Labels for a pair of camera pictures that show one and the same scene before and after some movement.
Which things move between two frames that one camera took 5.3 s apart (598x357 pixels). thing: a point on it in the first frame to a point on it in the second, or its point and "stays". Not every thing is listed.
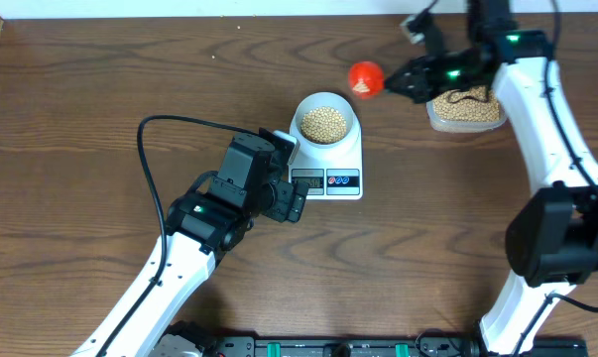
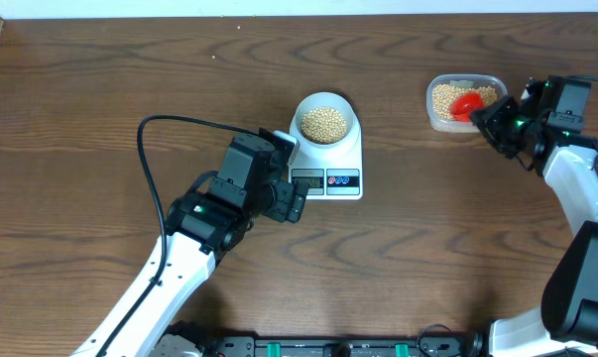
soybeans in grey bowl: (323, 125) stays
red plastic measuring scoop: (372, 75) to (462, 104)
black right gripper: (423, 88) to (489, 121)
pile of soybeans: (477, 103) stays
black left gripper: (288, 200) stays
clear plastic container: (467, 109) stays
